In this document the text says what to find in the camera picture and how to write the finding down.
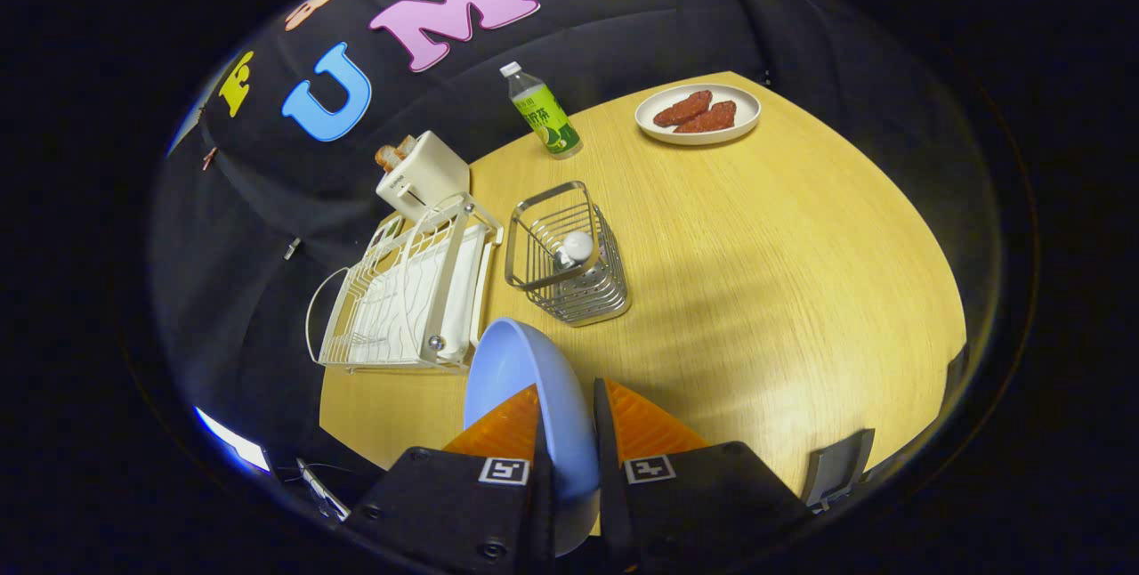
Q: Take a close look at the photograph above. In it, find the white oval dish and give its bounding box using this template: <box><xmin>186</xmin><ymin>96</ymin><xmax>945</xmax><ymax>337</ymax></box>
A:
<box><xmin>634</xmin><ymin>83</ymin><xmax>763</xmax><ymax>146</ymax></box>

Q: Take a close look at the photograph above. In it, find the white toaster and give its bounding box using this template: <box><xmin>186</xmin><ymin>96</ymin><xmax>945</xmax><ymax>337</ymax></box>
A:
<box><xmin>376</xmin><ymin>131</ymin><xmax>472</xmax><ymax>222</ymax></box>

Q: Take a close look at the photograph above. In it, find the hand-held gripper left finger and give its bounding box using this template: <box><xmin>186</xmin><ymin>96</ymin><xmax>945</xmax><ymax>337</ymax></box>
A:
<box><xmin>343</xmin><ymin>384</ymin><xmax>558</xmax><ymax>575</ymax></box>

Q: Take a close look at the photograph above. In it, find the white handled spoon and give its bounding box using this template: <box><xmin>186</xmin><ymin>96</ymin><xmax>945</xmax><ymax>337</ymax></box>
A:
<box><xmin>553</xmin><ymin>231</ymin><xmax>595</xmax><ymax>271</ymax></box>

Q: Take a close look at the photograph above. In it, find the blue plate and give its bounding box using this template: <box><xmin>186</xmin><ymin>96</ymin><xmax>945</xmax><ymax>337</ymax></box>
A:
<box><xmin>463</xmin><ymin>317</ymin><xmax>602</xmax><ymax>558</ymax></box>

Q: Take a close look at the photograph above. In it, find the white wire dish rack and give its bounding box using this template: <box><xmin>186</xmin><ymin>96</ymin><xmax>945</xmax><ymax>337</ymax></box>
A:
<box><xmin>305</xmin><ymin>192</ymin><xmax>505</xmax><ymax>376</ymax></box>

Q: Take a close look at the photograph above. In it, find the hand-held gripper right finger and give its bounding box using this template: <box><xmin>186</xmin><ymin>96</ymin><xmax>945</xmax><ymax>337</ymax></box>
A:
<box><xmin>593</xmin><ymin>377</ymin><xmax>812</xmax><ymax>575</ymax></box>

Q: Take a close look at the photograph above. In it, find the black backdrop cloth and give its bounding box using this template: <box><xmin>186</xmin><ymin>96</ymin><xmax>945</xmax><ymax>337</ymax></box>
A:
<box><xmin>147</xmin><ymin>0</ymin><xmax>980</xmax><ymax>433</ymax></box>

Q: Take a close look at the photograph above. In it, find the dark grey chair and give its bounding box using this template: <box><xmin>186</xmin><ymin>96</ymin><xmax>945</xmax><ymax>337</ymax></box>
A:
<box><xmin>801</xmin><ymin>428</ymin><xmax>877</xmax><ymax>512</ymax></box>

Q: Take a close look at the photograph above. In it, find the silver wire basket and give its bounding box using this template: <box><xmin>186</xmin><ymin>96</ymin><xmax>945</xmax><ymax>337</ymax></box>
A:
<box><xmin>505</xmin><ymin>181</ymin><xmax>633</xmax><ymax>328</ymax></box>

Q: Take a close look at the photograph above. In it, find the green label drink bottle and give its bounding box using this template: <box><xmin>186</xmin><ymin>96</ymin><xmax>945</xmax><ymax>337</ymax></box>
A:
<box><xmin>499</xmin><ymin>61</ymin><xmax>584</xmax><ymax>160</ymax></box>

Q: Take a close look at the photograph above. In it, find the red meat piece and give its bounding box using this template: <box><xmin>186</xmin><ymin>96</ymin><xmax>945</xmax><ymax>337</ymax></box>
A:
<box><xmin>652</xmin><ymin>90</ymin><xmax>714</xmax><ymax>129</ymax></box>
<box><xmin>674</xmin><ymin>100</ymin><xmax>738</xmax><ymax>134</ymax></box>

